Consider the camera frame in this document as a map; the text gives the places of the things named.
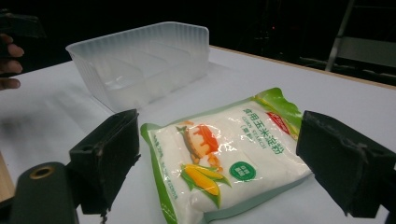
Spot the white and green starch bag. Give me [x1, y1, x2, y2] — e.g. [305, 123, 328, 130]
[139, 87, 313, 224]

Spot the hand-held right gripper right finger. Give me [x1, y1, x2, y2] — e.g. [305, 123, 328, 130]
[295, 110, 396, 218]

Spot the translucent plastic storage bin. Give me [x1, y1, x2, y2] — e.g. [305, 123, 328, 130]
[65, 21, 210, 113]

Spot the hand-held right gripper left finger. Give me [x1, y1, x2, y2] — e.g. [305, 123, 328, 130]
[68, 108, 141, 217]

